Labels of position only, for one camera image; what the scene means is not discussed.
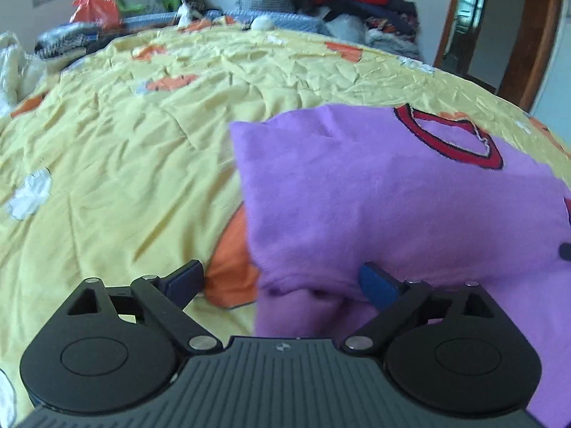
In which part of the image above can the orange plastic bag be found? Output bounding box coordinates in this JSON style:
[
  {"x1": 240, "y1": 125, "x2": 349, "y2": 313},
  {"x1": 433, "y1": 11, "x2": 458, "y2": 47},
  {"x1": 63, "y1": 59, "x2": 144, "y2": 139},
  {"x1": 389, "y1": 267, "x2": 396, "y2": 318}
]
[{"x1": 70, "y1": 0, "x2": 123, "y2": 30}]

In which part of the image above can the white crumpled cloth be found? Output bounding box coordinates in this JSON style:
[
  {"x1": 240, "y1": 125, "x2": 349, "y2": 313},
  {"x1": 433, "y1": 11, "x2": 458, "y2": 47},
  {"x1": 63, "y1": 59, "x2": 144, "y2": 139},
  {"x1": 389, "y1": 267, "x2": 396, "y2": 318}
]
[{"x1": 0, "y1": 31, "x2": 47, "y2": 112}]

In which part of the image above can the yellow printed bedspread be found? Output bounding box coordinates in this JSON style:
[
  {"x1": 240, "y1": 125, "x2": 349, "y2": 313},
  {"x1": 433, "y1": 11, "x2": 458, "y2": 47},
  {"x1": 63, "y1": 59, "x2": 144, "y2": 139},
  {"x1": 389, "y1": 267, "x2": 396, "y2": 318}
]
[{"x1": 0, "y1": 24, "x2": 571, "y2": 428}]

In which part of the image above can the dark folded cloth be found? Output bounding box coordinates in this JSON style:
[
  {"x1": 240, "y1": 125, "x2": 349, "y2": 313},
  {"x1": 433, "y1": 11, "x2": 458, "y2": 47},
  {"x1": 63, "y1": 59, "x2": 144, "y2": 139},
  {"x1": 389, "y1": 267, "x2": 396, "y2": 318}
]
[{"x1": 35, "y1": 22, "x2": 110, "y2": 61}]

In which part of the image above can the purple sweater with red collar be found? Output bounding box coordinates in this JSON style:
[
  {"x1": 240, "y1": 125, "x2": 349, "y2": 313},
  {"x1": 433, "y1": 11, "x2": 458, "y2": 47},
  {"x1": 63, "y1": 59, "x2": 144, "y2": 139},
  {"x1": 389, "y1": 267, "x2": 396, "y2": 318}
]
[{"x1": 229, "y1": 103, "x2": 571, "y2": 428}]

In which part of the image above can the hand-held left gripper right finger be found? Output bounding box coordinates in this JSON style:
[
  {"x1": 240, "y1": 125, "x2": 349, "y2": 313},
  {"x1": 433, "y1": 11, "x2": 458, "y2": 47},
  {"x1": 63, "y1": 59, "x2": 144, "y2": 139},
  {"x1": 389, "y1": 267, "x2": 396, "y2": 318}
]
[{"x1": 341, "y1": 261, "x2": 497, "y2": 357}]

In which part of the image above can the pile of folded clothes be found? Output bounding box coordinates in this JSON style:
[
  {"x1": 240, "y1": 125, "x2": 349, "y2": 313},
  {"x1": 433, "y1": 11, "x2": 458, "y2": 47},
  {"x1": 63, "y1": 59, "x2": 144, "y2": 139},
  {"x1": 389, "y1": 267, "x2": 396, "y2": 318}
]
[{"x1": 285, "y1": 0, "x2": 422, "y2": 58}]

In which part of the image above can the wooden door frame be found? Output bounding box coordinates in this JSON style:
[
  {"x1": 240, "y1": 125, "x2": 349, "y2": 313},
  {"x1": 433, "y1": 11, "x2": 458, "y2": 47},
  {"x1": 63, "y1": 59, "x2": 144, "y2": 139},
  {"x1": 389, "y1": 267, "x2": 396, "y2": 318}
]
[{"x1": 434, "y1": 0, "x2": 565, "y2": 112}]

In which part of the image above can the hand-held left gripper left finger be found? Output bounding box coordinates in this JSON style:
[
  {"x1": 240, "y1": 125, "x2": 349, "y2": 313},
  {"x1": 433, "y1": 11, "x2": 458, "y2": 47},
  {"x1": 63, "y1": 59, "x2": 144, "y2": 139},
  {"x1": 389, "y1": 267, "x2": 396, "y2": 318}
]
[{"x1": 66, "y1": 259, "x2": 224, "y2": 356}]

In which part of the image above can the blue-grey knitted blanket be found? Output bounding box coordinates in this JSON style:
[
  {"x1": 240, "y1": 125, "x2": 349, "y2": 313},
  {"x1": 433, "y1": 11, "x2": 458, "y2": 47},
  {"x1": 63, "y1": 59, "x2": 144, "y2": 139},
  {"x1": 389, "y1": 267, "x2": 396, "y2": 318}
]
[{"x1": 120, "y1": 8, "x2": 335, "y2": 36}]

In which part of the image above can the white wardrobe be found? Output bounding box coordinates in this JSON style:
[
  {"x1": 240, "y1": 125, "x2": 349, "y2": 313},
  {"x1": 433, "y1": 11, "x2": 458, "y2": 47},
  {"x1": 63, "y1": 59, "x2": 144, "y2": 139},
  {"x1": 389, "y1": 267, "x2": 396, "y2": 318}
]
[{"x1": 529, "y1": 22, "x2": 571, "y2": 121}]

